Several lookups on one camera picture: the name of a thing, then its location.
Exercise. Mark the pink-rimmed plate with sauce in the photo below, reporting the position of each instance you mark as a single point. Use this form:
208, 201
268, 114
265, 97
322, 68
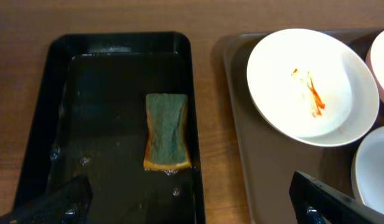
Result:
375, 62

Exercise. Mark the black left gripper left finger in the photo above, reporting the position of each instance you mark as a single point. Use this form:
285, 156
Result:
68, 204

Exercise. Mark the black water tray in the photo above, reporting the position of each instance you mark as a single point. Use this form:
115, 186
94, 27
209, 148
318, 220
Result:
90, 119

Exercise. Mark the brown serving tray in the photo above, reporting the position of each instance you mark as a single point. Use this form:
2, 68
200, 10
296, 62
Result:
268, 157

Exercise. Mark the pale blue plate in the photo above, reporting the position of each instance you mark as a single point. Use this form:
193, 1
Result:
367, 171

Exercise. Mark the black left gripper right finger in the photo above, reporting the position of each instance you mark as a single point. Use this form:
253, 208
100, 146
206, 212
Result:
315, 202

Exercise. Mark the green and yellow sponge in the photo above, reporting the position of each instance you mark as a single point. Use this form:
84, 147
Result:
166, 148

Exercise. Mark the white plate with sauce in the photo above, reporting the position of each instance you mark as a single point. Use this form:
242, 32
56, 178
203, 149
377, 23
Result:
312, 87

